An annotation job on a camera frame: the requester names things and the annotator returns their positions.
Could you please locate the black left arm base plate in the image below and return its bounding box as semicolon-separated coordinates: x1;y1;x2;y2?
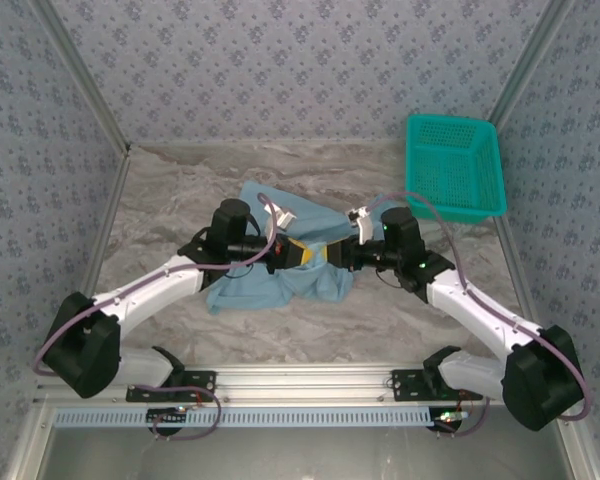
126;368;217;403

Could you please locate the slotted cable duct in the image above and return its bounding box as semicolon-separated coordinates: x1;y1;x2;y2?
53;407;434;429

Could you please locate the teal plastic basket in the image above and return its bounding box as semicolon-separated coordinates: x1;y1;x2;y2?
404;113;509;225

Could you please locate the black controller board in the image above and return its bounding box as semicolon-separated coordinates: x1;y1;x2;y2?
146;407;189;435
432;408;469;435

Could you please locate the aluminium lower frame rail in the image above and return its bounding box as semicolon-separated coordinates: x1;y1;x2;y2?
2;404;56;480
554;427;600;480

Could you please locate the aluminium frame post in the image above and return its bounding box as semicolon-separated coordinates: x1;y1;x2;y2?
29;0;134;157
488;0;577;129

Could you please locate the aluminium cross rail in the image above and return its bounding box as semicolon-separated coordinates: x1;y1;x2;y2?
33;363;506;407

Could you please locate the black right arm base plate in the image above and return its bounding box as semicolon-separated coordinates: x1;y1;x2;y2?
390;368;484;403

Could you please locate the grey metal plate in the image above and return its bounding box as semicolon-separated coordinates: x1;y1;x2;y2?
44;427;571;480

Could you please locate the light blue t-shirt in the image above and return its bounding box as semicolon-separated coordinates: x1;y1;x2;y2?
204;179;381;316

